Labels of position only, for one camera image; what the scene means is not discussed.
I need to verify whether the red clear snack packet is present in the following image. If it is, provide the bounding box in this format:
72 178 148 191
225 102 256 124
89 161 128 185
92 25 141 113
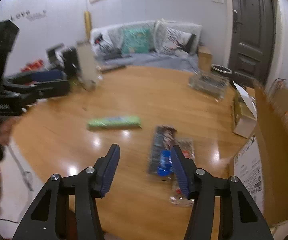
170 138 195 207

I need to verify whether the green snack pack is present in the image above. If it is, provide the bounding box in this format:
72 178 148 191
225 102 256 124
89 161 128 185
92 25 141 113
86 115 141 131

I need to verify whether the dark blue snack packet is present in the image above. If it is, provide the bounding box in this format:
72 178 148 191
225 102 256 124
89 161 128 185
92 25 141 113
147 125 177 181

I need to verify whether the person left hand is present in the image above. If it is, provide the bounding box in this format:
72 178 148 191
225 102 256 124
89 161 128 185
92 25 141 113
0 116 20 146

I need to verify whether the tall beige bottle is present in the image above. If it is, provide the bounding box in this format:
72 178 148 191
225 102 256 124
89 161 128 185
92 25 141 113
75 42 103 90

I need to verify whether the brown cardboard box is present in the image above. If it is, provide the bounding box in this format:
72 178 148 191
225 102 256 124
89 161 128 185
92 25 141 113
229 82 288 225

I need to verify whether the teal pattern pillow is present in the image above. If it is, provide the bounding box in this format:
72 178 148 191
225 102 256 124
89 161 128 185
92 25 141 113
120 28 151 54

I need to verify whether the tissue box with paper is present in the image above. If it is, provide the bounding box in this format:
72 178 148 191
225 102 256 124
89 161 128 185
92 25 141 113
232 81 257 138

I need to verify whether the grey sofa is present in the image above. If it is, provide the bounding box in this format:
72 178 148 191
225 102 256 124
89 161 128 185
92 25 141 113
90 20 202 72

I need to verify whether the white tree pattern pillow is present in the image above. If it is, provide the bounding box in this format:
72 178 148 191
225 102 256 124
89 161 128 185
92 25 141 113
160 28 197 56

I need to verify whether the glass ashtray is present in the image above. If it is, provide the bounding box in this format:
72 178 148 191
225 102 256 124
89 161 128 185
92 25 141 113
188 70 229 101

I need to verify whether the grey trash bin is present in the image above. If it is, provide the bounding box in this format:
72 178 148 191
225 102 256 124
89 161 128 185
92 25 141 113
211 64 233 79

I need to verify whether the wooden side table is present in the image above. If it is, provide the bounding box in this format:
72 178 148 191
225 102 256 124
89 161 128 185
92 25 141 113
198 46 213 72

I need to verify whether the dark brown door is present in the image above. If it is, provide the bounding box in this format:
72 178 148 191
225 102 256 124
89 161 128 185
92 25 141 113
229 0 275 88

